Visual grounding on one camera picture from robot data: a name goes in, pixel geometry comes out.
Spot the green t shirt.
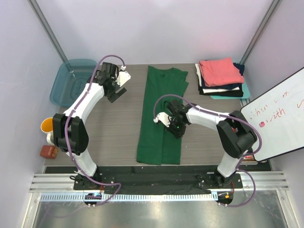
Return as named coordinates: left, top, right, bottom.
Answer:
left=135, top=65, right=190, bottom=166

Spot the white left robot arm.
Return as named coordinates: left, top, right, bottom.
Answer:
left=52, top=62, right=131, bottom=190

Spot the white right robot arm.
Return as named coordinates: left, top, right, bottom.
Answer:
left=164, top=99, right=257, bottom=188

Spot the teal translucent plastic bin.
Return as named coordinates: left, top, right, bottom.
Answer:
left=49, top=59, right=97, bottom=108

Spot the folded white t shirt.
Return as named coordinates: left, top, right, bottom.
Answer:
left=195, top=64, right=242, bottom=94

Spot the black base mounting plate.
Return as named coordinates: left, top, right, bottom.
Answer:
left=44, top=164, right=272, bottom=196

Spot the folded coral t shirt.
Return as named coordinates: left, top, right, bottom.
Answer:
left=199, top=57, right=238, bottom=87

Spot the white floral mug orange inside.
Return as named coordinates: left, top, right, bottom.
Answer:
left=40, top=117, right=54, bottom=146

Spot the teal plastic tray lid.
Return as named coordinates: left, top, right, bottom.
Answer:
left=209, top=80, right=251, bottom=100

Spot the pink whiteboard magnet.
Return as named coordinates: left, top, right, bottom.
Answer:
left=259, top=122, right=265, bottom=128

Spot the folded navy t shirt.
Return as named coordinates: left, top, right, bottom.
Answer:
left=215, top=62, right=245, bottom=90

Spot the red brown block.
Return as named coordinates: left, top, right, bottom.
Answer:
left=40, top=145, right=58, bottom=159

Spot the white whiteboard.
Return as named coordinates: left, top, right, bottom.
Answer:
left=241, top=69, right=304, bottom=162

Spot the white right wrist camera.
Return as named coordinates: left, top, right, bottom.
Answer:
left=153, top=112, right=172, bottom=128

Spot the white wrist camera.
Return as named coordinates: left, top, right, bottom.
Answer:
left=153, top=112, right=172, bottom=128
left=116, top=65, right=131, bottom=87

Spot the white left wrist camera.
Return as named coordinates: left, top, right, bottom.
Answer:
left=116, top=65, right=131, bottom=87

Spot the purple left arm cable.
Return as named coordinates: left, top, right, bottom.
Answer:
left=64, top=54, right=126, bottom=206

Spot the aluminium extrusion rail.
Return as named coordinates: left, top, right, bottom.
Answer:
left=29, top=171, right=289, bottom=195

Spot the white slotted cable duct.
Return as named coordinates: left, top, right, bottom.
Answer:
left=40, top=192, right=218, bottom=202

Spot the left aluminium corner post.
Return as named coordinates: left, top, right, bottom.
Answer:
left=27, top=0, right=68, bottom=62

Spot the aluminium corner post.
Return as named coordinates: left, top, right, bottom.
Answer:
left=27, top=0, right=68, bottom=62
left=239, top=0, right=282, bottom=65

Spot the right aluminium corner post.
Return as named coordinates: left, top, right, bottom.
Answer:
left=239, top=0, right=282, bottom=65

